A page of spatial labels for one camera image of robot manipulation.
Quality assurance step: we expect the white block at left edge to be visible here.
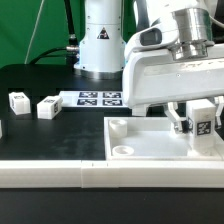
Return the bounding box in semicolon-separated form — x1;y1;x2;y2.
0;120;3;139

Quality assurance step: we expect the white sheet with AprilTags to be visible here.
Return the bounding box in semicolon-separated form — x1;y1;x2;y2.
59;91;126;108

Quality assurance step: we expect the white thin cable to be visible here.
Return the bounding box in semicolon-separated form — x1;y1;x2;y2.
24;0;46;65

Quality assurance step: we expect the white U-shaped obstacle fence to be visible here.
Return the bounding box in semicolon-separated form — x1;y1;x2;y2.
0;160;224;188

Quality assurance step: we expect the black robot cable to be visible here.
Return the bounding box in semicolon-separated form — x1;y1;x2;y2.
29;0;81;66

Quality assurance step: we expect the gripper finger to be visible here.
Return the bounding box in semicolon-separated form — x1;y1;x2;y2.
165;102;188;134
214;96;224;129

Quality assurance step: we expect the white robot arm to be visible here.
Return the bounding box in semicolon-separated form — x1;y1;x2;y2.
74;0;224;133

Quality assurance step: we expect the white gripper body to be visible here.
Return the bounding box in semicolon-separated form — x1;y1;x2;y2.
122;27;224;108

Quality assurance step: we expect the white square tabletop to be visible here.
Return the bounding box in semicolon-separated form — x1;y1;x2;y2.
104;117;224;161

